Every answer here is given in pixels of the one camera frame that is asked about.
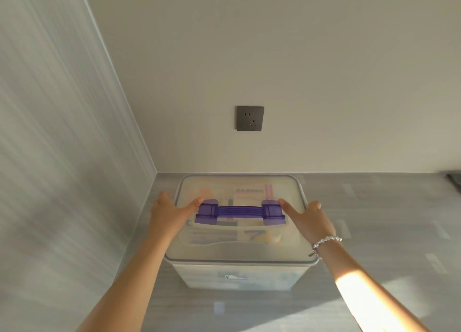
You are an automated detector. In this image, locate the person's left hand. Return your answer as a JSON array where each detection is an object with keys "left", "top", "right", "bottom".
[{"left": 149, "top": 191, "right": 204, "bottom": 243}]

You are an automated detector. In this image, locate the person's right hand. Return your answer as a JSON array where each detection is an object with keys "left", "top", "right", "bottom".
[{"left": 278, "top": 198, "right": 337, "bottom": 247}]

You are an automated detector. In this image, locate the translucent box lid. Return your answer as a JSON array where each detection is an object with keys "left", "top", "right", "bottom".
[{"left": 164, "top": 174, "right": 321, "bottom": 265}]

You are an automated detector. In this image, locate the person's right forearm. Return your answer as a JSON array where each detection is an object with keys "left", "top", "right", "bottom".
[{"left": 314, "top": 239, "right": 433, "bottom": 332}]

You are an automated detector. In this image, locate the person's left forearm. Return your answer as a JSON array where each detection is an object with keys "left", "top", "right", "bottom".
[{"left": 76, "top": 233, "right": 174, "bottom": 332}]

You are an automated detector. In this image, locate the translucent plastic storage box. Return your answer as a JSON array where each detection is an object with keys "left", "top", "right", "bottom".
[{"left": 169, "top": 260, "right": 313, "bottom": 293}]

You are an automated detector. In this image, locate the silver bead bracelet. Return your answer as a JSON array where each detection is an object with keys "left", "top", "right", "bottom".
[{"left": 311, "top": 236, "right": 343, "bottom": 259}]

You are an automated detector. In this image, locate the purple lid handle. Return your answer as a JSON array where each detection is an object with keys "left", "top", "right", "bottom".
[{"left": 194, "top": 199, "right": 286, "bottom": 227}]

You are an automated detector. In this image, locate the grey wall socket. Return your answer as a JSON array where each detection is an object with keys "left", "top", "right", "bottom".
[{"left": 236, "top": 105, "right": 265, "bottom": 132}]

